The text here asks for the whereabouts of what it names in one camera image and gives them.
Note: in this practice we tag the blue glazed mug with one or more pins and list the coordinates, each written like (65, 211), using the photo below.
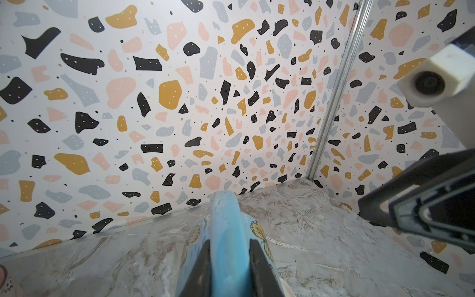
(229, 231)

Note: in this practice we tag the beige rectangular tray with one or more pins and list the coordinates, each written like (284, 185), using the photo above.
(288, 292)

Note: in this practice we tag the aluminium corner post right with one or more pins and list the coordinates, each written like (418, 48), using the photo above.
(342, 75)

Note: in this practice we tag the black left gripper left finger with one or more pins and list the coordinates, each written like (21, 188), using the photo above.
(198, 284)

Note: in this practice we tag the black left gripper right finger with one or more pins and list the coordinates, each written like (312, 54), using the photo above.
(264, 282)

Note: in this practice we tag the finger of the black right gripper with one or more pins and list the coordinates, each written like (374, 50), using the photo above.
(434, 197)

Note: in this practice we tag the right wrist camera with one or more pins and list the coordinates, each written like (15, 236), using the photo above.
(446, 83)

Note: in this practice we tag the pink mug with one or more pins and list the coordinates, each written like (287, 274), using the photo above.
(8, 288)

